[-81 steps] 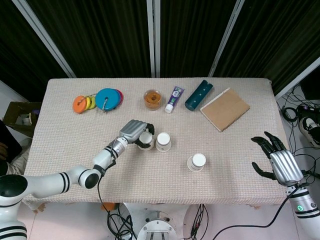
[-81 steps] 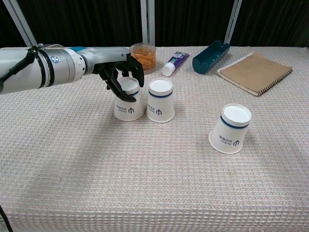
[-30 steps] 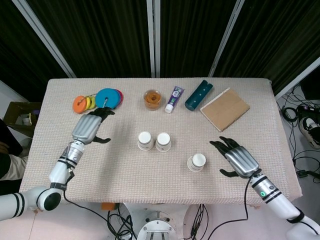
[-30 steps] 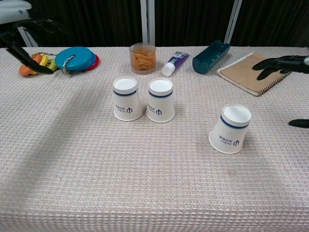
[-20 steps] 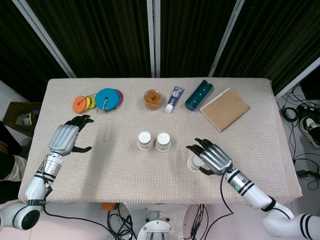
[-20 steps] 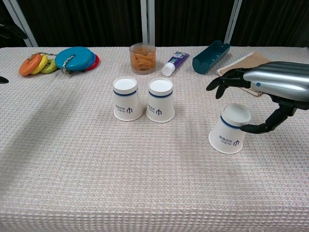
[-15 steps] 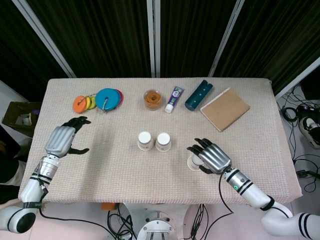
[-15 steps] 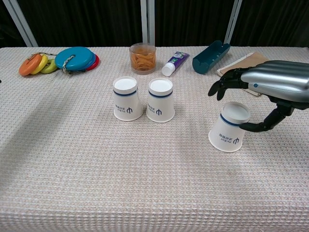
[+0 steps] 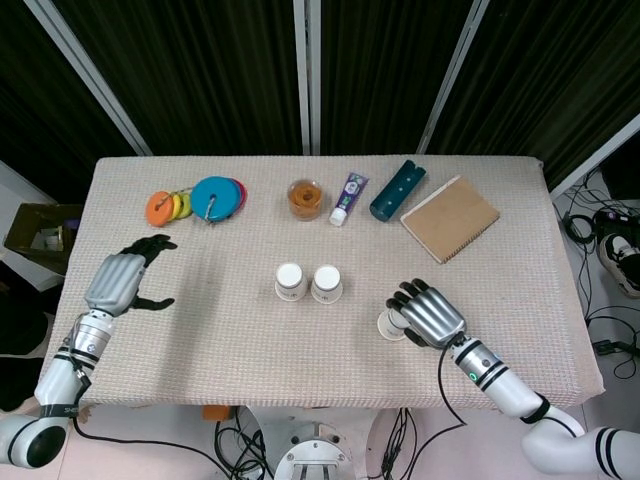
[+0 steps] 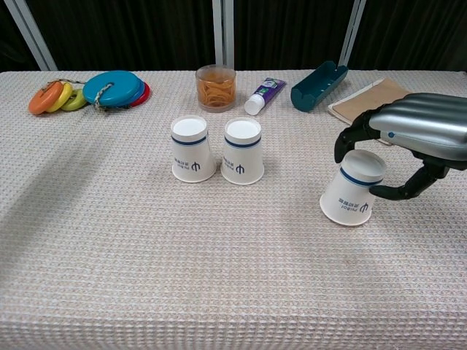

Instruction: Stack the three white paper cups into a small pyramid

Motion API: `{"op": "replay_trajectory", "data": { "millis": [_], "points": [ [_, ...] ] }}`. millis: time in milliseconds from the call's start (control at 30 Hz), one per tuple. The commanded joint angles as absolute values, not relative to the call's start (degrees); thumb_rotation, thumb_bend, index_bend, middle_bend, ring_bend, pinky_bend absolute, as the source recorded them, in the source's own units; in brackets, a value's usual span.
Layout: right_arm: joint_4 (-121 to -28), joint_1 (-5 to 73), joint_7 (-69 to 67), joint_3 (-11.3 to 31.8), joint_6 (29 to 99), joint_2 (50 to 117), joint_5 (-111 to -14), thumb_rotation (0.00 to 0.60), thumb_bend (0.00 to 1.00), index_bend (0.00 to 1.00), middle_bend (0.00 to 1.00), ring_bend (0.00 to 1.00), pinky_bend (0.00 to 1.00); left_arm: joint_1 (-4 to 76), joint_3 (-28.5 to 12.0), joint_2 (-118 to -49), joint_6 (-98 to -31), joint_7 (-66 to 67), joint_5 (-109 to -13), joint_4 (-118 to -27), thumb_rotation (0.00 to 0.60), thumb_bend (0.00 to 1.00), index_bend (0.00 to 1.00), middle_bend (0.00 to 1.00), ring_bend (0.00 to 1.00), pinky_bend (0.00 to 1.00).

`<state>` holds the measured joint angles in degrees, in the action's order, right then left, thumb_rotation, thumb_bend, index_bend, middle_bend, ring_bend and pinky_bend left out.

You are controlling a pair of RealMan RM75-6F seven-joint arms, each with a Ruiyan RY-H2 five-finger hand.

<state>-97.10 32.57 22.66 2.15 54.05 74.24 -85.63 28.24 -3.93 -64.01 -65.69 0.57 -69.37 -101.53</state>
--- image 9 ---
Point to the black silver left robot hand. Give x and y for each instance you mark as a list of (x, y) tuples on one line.
[(112, 280)]

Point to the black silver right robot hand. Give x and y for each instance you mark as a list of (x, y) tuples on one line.
[(435, 315)]

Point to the white paper cup blue logo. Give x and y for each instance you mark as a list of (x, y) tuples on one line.
[(326, 285), (290, 282), (387, 327)]

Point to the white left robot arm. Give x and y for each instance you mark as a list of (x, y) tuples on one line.
[(55, 380)]

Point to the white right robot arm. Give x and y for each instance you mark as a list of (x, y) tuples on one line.
[(505, 390)]

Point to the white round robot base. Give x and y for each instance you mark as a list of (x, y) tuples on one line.
[(312, 450)]

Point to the small orange disc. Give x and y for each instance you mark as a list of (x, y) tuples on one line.
[(159, 209)]

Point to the brown spiral notebook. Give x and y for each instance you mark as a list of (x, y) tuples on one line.
[(450, 220)]

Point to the small yellow disc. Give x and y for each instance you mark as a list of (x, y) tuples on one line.
[(177, 207)]

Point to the open cardboard box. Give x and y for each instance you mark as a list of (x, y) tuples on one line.
[(22, 235)]

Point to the small lime green disc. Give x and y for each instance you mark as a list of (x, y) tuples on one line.
[(187, 206)]

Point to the teal plastic trough holder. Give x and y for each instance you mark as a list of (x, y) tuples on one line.
[(397, 192)]

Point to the large light blue disc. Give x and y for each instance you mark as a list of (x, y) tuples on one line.
[(215, 195)]

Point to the beige waffle tablecloth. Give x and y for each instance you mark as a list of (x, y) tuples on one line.
[(240, 350)]

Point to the purple toothpaste tube white cap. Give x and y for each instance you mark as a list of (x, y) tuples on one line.
[(350, 192)]

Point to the large red disc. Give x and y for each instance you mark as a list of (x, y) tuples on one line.
[(244, 192)]

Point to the black power adapter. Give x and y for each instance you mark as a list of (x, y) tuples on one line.
[(606, 346)]

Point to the clear jar of rubber bands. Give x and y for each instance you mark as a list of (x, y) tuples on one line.
[(305, 199)]

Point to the dark curtain panel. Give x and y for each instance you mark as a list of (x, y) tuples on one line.
[(385, 75), (30, 100), (560, 65), (200, 75)]

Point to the white frame post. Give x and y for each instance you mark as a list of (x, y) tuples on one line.
[(452, 75), (90, 75), (307, 75), (595, 155)]

